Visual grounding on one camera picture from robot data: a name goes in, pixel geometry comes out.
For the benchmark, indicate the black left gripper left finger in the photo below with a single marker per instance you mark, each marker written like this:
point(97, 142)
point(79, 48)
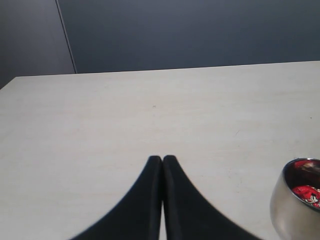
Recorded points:
point(137, 216)

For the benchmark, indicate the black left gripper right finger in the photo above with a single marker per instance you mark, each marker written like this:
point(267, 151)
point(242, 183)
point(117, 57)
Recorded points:
point(188, 215)

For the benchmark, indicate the stainless steel cup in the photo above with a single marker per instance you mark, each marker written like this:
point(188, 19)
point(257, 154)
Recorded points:
point(292, 218)

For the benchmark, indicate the red candies inside cup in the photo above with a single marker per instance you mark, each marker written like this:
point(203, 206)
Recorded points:
point(308, 194)

